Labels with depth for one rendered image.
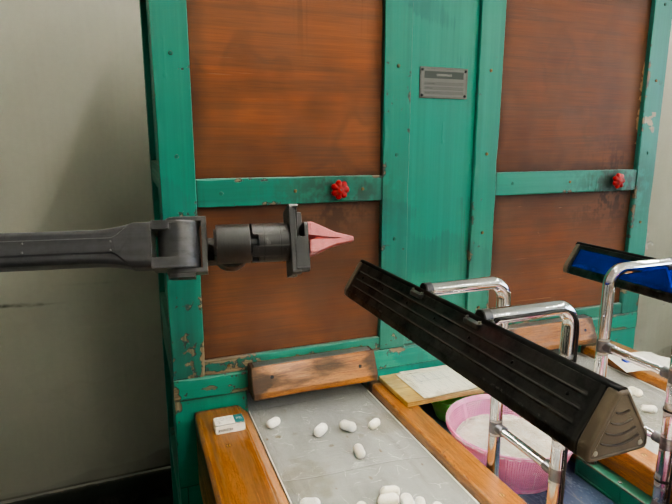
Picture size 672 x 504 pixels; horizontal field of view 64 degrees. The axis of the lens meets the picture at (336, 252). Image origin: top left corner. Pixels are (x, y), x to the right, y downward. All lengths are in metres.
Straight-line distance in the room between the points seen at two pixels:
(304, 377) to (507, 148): 0.76
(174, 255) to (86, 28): 1.33
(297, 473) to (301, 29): 0.89
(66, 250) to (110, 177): 1.20
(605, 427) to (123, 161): 1.69
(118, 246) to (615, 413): 0.61
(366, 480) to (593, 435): 0.56
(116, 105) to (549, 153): 1.36
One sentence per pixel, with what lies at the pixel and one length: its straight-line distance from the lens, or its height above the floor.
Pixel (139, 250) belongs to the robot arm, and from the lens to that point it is 0.76.
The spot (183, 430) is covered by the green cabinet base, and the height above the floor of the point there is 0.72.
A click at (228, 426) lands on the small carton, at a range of 1.16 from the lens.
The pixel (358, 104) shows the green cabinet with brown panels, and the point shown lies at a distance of 1.24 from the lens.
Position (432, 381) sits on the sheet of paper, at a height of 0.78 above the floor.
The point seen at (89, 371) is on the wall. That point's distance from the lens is 2.12.
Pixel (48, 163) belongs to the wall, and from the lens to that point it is 1.98.
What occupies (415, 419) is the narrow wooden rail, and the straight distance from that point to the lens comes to 1.20.
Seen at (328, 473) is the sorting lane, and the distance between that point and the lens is 1.07.
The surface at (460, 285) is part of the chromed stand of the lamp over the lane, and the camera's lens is 0.89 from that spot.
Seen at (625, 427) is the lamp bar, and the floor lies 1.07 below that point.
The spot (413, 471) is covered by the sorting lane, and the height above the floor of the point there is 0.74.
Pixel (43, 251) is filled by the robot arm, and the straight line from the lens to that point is 0.79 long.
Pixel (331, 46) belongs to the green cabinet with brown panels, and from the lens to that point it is 1.23.
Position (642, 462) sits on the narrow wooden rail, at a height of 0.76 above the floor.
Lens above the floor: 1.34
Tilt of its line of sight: 11 degrees down
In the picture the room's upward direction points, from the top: straight up
